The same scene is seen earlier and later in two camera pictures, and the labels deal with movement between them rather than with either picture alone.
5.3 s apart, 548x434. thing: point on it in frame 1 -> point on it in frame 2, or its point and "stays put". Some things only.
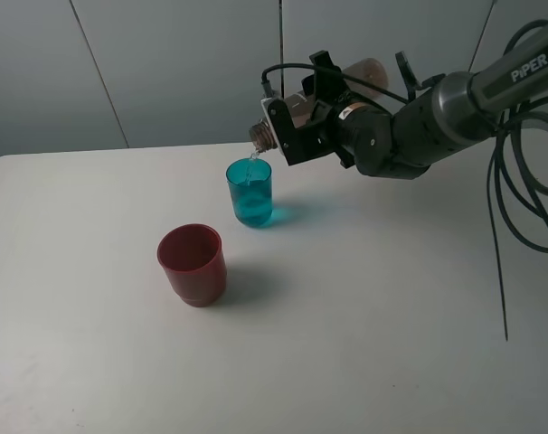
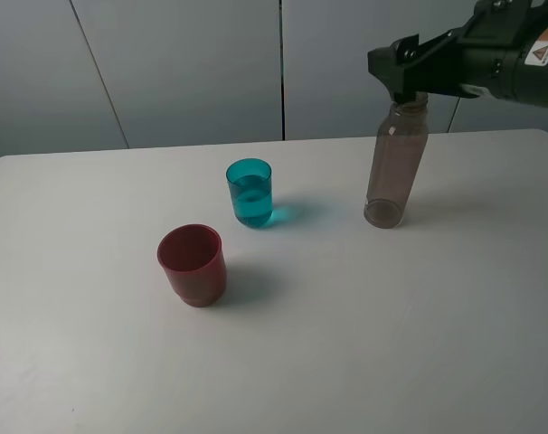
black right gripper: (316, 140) -> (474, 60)
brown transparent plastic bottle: (371, 70) -> (399, 159)
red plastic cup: (193, 254) stays put
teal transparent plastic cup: (250, 183) stays put
